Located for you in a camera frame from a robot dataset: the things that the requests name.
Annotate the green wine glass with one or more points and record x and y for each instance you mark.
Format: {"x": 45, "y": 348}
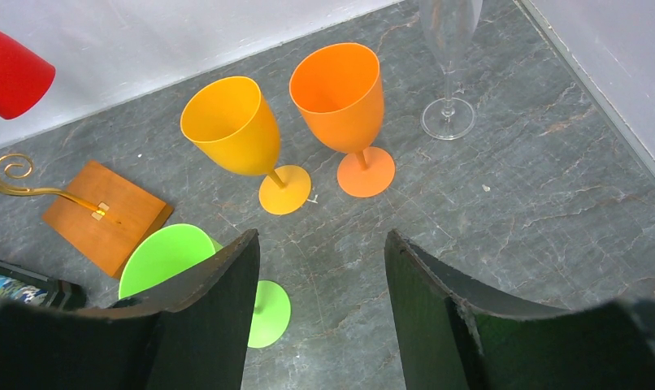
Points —
{"x": 178, "y": 247}

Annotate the clear wine glass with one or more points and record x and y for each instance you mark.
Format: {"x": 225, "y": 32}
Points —
{"x": 448, "y": 27}

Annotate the yellow wine glass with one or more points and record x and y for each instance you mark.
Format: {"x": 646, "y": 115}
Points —
{"x": 232, "y": 123}

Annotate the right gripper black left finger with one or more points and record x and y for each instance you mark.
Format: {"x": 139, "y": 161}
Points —
{"x": 189, "y": 332}

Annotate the orange wine glass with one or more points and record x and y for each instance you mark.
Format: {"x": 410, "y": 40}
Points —
{"x": 339, "y": 93}

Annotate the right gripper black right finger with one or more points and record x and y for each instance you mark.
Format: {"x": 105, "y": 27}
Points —
{"x": 456, "y": 332}

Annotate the red wine glass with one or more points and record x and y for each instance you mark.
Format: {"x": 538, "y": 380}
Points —
{"x": 25, "y": 78}

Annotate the black poker chip case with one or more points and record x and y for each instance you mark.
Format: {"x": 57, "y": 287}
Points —
{"x": 29, "y": 287}

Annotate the gold wire glass rack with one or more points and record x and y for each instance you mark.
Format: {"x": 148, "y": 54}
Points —
{"x": 103, "y": 215}

